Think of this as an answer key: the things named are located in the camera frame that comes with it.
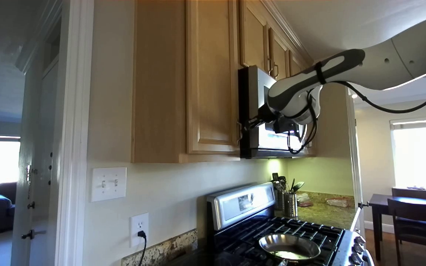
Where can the metal utensil holder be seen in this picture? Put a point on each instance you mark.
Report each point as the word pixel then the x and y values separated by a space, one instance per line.
pixel 292 198

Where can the stainless steel frying pan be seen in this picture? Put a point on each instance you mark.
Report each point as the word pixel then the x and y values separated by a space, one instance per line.
pixel 289 246

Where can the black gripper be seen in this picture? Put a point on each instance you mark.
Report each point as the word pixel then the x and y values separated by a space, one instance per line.
pixel 277 121

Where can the wooden cabinet doors above microwave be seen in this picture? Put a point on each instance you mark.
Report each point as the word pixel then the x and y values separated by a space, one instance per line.
pixel 264 41

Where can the white light switch plate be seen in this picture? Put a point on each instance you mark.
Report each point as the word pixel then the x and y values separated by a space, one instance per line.
pixel 109 183

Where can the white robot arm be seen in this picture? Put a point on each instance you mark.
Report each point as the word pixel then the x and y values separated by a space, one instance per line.
pixel 387 65

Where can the white door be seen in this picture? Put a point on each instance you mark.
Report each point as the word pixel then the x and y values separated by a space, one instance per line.
pixel 32 224

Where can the wooden cabinet door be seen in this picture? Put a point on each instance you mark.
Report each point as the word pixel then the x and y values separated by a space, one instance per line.
pixel 211 75

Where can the white wall power outlet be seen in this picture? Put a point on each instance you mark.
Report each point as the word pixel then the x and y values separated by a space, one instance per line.
pixel 140 226

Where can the dark wooden dining table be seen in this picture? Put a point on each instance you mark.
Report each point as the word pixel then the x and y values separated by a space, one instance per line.
pixel 379 208

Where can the dark wooden chair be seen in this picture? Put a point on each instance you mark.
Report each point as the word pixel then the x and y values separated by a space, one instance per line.
pixel 409 223

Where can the stainless steel microwave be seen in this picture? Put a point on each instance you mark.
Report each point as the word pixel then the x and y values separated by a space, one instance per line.
pixel 267 133

